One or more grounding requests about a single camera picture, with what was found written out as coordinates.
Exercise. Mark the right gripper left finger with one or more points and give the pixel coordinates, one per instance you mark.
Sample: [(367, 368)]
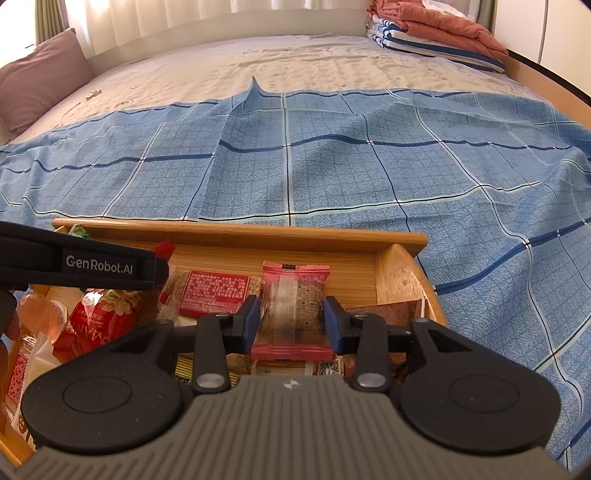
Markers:
[(218, 335)]

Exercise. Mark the white mattress pad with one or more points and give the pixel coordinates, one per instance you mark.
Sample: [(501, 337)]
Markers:
[(279, 64)]

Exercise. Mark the red label cracker pack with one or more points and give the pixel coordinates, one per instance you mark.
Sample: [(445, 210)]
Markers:
[(191, 294)]

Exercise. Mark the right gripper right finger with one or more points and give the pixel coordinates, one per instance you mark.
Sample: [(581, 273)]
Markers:
[(363, 335)]

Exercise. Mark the mauve pillow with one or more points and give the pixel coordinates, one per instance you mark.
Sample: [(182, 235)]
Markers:
[(34, 84)]

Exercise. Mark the folded blue striped blanket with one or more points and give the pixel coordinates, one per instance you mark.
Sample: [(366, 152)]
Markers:
[(389, 36)]

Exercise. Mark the green candy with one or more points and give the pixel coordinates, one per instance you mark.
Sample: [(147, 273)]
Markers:
[(79, 231)]

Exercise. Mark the white curtain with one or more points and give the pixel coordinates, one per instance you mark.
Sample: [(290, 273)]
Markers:
[(124, 30)]

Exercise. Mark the folded pink blanket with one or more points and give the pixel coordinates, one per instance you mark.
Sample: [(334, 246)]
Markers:
[(415, 19)]

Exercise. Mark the small red candy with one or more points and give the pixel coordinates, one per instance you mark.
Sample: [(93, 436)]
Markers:
[(164, 250)]

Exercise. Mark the pink jelly cup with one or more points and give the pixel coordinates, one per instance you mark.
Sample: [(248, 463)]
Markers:
[(39, 315)]

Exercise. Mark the pink cracker pack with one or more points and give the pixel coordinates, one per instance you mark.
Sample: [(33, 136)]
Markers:
[(291, 326)]

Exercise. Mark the blue checked bed sheet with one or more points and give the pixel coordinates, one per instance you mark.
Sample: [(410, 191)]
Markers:
[(499, 183)]

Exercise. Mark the red Marth snack bag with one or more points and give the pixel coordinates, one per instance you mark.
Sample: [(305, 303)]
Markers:
[(102, 316)]

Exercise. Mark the wooden serving tray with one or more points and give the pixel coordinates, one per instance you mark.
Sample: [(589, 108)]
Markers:
[(263, 427)]

